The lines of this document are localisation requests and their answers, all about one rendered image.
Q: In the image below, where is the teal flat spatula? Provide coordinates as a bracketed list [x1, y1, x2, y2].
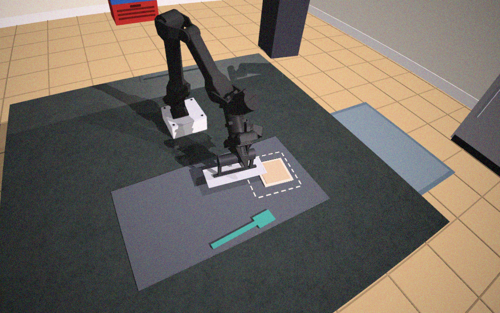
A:
[211, 210, 276, 249]

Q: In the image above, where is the white square tile with dark blue centre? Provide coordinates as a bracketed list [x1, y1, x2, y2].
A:
[259, 158, 294, 187]

